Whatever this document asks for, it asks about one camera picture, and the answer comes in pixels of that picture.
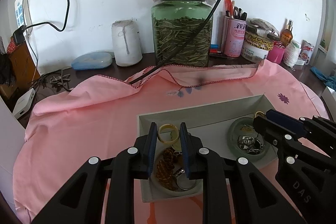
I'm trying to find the white plastic tub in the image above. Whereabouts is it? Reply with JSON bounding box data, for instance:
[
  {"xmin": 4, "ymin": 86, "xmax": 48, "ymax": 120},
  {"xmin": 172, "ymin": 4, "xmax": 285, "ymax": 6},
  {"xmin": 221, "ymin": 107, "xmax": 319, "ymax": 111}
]
[{"xmin": 241, "ymin": 43, "xmax": 268, "ymax": 63}]

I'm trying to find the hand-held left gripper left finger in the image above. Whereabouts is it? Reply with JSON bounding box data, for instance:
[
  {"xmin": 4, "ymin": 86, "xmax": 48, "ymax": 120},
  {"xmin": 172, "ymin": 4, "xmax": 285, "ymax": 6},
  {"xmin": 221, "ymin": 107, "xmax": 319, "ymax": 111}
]
[{"xmin": 31, "ymin": 122, "xmax": 158, "ymax": 224}]

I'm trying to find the small white thread spool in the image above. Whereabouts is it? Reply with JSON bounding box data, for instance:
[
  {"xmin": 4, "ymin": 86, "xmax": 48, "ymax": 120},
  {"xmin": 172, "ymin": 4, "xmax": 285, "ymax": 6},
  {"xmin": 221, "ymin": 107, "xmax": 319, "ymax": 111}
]
[{"xmin": 283, "ymin": 40, "xmax": 301, "ymax": 67}]

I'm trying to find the pink printed cloth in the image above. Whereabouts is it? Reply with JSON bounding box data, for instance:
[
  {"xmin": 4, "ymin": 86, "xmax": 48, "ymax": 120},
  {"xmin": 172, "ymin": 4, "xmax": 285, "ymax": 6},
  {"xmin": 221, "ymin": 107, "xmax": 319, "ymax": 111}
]
[{"xmin": 13, "ymin": 59, "xmax": 331, "ymax": 224}]

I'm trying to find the bunch of pens and scissors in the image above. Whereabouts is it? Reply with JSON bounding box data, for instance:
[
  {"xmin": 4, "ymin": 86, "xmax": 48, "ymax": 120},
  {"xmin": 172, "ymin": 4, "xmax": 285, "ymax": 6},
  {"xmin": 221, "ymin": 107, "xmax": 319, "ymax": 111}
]
[{"xmin": 232, "ymin": 6, "xmax": 248, "ymax": 21}]

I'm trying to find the white board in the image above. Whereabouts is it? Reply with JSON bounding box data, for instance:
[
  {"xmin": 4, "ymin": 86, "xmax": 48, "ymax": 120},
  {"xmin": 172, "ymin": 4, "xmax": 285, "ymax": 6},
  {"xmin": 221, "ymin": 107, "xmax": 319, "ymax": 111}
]
[{"xmin": 0, "ymin": 98, "xmax": 25, "ymax": 214}]

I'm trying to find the pink pen holder can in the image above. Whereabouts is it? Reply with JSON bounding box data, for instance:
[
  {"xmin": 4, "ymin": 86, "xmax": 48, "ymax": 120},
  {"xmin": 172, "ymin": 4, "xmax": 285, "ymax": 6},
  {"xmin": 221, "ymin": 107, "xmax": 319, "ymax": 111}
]
[{"xmin": 223, "ymin": 15, "xmax": 248, "ymax": 59}]

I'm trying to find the white thread cone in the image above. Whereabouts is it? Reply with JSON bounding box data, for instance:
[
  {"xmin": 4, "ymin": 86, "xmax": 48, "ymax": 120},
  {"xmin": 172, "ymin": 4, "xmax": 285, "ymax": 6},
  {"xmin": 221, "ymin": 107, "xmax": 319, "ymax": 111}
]
[{"xmin": 111, "ymin": 19, "xmax": 143, "ymax": 67}]

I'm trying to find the red comb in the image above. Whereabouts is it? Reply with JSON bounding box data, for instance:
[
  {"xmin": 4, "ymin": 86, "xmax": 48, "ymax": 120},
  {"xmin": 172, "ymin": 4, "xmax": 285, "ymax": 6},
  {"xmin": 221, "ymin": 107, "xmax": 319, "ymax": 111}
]
[{"xmin": 223, "ymin": 0, "xmax": 234, "ymax": 17}]

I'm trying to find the patterned silver ring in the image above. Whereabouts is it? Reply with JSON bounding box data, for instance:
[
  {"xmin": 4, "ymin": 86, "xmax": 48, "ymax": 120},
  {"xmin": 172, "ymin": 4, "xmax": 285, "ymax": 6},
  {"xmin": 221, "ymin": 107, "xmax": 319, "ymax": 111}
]
[{"xmin": 238, "ymin": 135, "xmax": 264, "ymax": 155}]

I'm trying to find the black plug adapter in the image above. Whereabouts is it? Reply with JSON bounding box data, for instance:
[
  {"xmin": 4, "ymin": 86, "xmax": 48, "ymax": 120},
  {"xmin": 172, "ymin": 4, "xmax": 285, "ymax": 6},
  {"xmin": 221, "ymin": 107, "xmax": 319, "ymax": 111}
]
[{"xmin": 13, "ymin": 26, "xmax": 27, "ymax": 43}]

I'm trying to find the white router box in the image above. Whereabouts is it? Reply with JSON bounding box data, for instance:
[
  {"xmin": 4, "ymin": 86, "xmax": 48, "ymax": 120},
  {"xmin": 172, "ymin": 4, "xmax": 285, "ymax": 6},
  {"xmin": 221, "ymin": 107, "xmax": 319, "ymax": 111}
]
[{"xmin": 13, "ymin": 88, "xmax": 36, "ymax": 119}]

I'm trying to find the cream yellow band ring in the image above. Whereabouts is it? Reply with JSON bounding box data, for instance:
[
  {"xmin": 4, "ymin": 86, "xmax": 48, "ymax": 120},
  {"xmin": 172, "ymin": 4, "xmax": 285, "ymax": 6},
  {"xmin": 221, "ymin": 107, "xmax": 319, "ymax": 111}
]
[{"xmin": 157, "ymin": 123, "xmax": 180, "ymax": 145}]

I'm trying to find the pink cup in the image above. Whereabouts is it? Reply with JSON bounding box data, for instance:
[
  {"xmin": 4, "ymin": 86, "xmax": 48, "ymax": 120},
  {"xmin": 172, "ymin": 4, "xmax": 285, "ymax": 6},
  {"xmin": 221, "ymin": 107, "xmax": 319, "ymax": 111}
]
[{"xmin": 266, "ymin": 44, "xmax": 286, "ymax": 64}]

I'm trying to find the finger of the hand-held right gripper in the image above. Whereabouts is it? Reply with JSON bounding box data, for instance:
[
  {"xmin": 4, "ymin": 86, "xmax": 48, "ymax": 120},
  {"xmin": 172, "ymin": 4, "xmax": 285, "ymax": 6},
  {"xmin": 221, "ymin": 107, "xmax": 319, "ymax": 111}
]
[
  {"xmin": 253, "ymin": 116, "xmax": 336, "ymax": 224},
  {"xmin": 266, "ymin": 109, "xmax": 336, "ymax": 161}
]

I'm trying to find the round patterned tin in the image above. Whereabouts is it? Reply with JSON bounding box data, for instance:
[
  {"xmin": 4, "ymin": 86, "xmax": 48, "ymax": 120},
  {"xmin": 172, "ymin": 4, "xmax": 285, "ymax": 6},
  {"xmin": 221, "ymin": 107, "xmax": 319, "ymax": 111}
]
[{"xmin": 243, "ymin": 31, "xmax": 275, "ymax": 51}]

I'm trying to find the white power strip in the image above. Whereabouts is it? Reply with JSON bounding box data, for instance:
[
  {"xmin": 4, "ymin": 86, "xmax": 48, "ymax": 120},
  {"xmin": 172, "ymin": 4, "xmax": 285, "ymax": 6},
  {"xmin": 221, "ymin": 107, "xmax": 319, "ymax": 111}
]
[{"xmin": 14, "ymin": 0, "xmax": 29, "ymax": 30}]

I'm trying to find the blue glasses case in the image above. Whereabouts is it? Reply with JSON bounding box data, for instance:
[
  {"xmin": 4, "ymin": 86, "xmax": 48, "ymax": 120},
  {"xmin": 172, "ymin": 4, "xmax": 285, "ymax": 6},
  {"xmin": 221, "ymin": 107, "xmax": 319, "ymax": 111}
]
[{"xmin": 71, "ymin": 51, "xmax": 114, "ymax": 71}]

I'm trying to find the blue cloth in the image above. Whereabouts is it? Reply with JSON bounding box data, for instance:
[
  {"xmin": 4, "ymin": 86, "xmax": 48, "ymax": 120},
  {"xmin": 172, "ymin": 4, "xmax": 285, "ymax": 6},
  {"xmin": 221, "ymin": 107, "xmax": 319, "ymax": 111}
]
[{"xmin": 310, "ymin": 67, "xmax": 336, "ymax": 89}]

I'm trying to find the green glass jar with leaves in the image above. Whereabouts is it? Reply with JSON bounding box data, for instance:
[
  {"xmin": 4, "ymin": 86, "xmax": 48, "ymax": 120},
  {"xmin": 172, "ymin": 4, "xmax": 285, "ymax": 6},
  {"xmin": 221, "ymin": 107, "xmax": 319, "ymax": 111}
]
[{"xmin": 151, "ymin": 0, "xmax": 214, "ymax": 67}]

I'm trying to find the large silver ring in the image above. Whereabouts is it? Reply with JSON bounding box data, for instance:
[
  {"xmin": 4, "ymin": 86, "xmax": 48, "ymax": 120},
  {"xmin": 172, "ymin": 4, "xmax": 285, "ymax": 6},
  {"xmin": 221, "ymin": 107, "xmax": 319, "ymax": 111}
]
[{"xmin": 173, "ymin": 169, "xmax": 197, "ymax": 191}]

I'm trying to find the white cable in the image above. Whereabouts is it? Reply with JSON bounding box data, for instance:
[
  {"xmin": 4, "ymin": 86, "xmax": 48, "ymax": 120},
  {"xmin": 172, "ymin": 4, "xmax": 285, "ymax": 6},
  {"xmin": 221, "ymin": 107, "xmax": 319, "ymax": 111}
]
[{"xmin": 25, "ymin": 30, "xmax": 40, "ymax": 77}]

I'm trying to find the amber perfume bottle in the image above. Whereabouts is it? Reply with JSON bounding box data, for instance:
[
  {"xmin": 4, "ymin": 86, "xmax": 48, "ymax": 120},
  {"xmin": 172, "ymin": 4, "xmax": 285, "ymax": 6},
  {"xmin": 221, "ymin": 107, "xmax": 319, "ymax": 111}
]
[{"xmin": 280, "ymin": 19, "xmax": 294, "ymax": 47}]

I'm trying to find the pale green jade bangle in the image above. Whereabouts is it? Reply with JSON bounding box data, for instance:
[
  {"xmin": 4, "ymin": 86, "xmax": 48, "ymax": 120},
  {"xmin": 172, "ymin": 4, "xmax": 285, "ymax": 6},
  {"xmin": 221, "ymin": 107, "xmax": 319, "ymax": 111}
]
[
  {"xmin": 228, "ymin": 118, "xmax": 271, "ymax": 161},
  {"xmin": 152, "ymin": 151, "xmax": 200, "ymax": 197}
]

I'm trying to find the white cardboard box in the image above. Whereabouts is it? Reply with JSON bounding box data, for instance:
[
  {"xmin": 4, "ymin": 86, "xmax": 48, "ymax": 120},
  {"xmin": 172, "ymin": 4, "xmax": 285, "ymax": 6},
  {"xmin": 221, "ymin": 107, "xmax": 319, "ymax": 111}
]
[{"xmin": 137, "ymin": 93, "xmax": 279, "ymax": 203}]

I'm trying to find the amber bead bracelet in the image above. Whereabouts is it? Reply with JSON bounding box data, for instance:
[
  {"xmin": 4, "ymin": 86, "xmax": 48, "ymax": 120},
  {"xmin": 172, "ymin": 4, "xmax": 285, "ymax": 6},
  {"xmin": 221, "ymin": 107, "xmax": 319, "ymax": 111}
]
[{"xmin": 155, "ymin": 148, "xmax": 184, "ymax": 190}]

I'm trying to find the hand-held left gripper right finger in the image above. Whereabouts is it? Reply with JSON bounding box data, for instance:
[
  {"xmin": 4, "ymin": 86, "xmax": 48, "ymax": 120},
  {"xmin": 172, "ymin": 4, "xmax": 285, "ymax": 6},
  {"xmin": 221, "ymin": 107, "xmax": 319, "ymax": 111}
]
[{"xmin": 180, "ymin": 122, "xmax": 301, "ymax": 224}]

